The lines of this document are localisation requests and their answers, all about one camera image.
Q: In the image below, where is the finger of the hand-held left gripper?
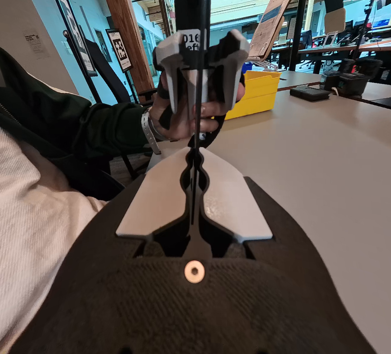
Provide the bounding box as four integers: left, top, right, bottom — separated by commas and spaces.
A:
208, 29, 251, 109
158, 31, 187, 115

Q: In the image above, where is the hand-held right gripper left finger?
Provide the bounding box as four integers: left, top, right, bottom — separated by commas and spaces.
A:
115, 147, 196, 258

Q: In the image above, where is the person's left forearm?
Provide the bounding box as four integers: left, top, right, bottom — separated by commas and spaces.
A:
0, 47, 153, 174

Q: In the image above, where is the person's left hand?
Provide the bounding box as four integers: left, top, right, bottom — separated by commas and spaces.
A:
149, 68, 247, 142

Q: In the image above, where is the cardboard panel on stand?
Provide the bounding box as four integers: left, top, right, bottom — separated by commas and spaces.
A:
323, 8, 347, 35

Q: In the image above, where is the black flat box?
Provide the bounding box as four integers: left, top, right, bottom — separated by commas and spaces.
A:
289, 86, 332, 103

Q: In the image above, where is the white folding stand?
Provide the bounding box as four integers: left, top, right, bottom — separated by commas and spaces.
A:
247, 54, 279, 72

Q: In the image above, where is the black office chair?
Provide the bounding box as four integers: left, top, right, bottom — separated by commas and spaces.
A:
85, 39, 159, 108

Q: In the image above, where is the black pole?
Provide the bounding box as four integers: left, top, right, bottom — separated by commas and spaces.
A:
288, 0, 308, 72

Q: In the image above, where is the black framed tag sign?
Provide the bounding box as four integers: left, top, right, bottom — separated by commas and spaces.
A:
105, 28, 139, 104
40, 0, 103, 104

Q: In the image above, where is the black battery charger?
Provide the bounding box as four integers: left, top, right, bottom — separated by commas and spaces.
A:
319, 70, 342, 92
337, 58, 384, 97

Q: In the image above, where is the black sheet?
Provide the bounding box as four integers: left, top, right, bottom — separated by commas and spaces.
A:
190, 0, 209, 227

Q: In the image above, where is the cardboard document board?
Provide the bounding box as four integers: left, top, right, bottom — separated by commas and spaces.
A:
248, 0, 313, 58

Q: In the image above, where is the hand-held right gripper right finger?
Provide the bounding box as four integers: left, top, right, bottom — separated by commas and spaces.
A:
195, 149, 273, 258

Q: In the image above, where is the wooden post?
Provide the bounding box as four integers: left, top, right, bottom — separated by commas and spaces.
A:
92, 0, 155, 104

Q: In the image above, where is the grey perforated wrist strap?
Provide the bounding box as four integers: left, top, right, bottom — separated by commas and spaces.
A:
141, 108, 163, 156

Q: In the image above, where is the yellow plastic bin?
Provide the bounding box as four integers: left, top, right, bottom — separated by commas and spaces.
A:
224, 70, 282, 121

